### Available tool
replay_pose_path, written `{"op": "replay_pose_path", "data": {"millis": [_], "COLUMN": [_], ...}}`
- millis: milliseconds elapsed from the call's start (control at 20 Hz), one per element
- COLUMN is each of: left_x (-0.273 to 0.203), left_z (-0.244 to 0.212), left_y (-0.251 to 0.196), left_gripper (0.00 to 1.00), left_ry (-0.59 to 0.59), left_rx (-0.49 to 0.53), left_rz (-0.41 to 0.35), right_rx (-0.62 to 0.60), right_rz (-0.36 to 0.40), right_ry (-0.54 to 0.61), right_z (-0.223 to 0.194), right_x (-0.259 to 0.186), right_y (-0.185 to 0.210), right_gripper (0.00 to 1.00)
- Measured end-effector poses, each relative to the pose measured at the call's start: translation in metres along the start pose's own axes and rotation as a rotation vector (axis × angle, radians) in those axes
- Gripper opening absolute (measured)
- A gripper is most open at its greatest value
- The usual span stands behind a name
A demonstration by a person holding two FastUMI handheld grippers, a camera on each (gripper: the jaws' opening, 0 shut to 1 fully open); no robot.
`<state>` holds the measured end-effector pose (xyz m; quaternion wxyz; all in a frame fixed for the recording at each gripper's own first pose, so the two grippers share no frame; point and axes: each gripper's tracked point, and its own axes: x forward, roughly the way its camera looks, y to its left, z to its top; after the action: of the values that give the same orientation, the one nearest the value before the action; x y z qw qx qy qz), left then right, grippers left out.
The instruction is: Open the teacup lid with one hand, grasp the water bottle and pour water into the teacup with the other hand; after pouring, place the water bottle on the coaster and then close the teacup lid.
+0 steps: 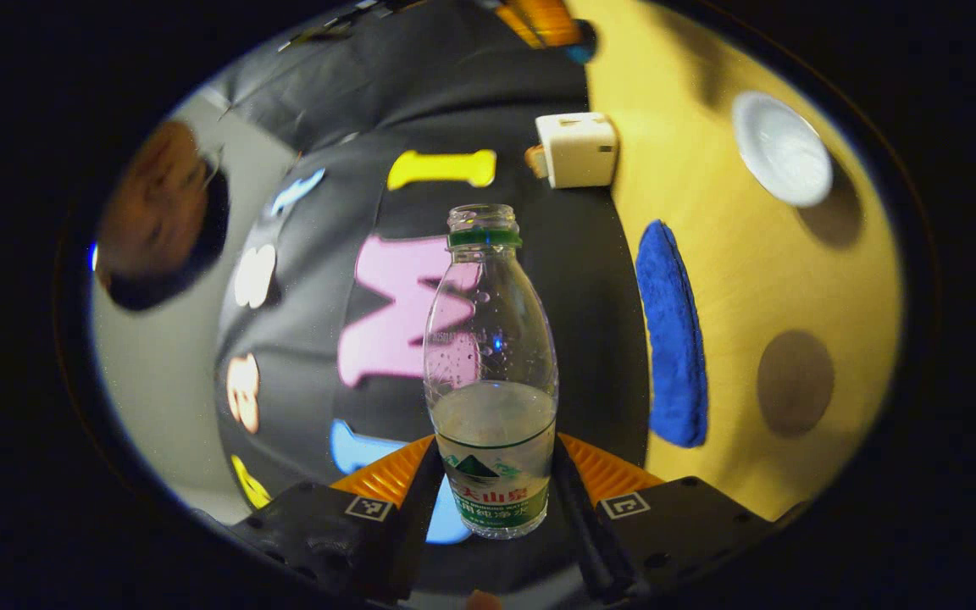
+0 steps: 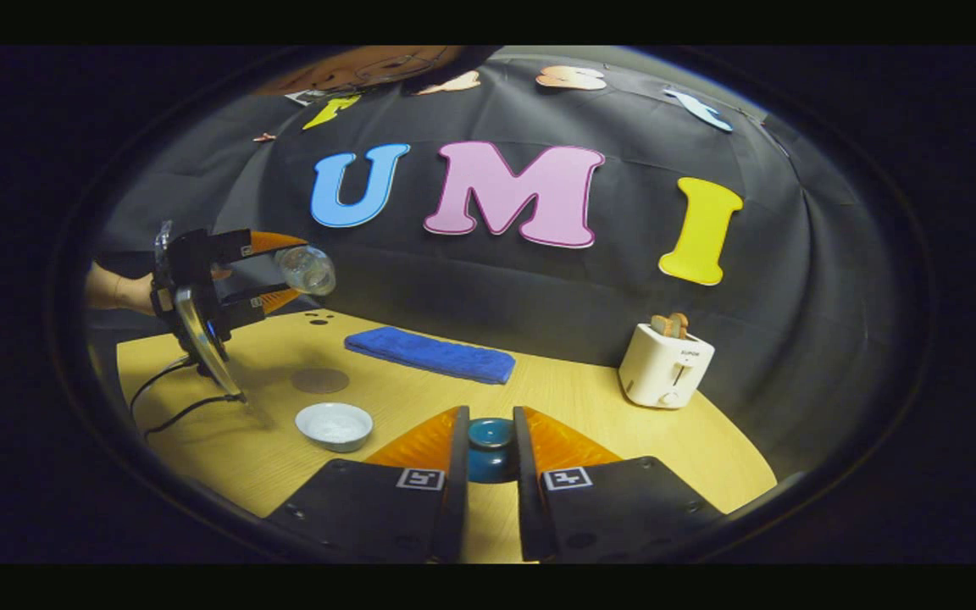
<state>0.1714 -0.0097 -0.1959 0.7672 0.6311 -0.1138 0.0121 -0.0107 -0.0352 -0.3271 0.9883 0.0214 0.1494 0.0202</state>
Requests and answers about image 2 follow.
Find white teacup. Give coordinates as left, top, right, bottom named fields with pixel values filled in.
left=295, top=402, right=374, bottom=453

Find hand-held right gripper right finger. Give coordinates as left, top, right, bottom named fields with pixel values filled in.
left=513, top=406, right=726, bottom=564

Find black cable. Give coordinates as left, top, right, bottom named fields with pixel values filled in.
left=143, top=393, right=245, bottom=439
left=130, top=356, right=201, bottom=416

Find round brown coaster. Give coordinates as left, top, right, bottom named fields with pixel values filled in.
left=291, top=367, right=351, bottom=395

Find clear plastic water bottle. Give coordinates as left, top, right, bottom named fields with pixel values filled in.
left=274, top=245, right=337, bottom=297

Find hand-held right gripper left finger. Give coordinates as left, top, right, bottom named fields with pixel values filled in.
left=266, top=406, right=471, bottom=564

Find black backdrop cloth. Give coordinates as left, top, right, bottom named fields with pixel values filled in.
left=86, top=47, right=900, bottom=475

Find white toaster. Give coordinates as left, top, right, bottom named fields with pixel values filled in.
left=619, top=322, right=716, bottom=409

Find blue folded towel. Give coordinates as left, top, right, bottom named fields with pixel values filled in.
left=344, top=326, right=517, bottom=385

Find teal teacup lid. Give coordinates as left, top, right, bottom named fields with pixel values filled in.
left=467, top=417, right=516, bottom=485

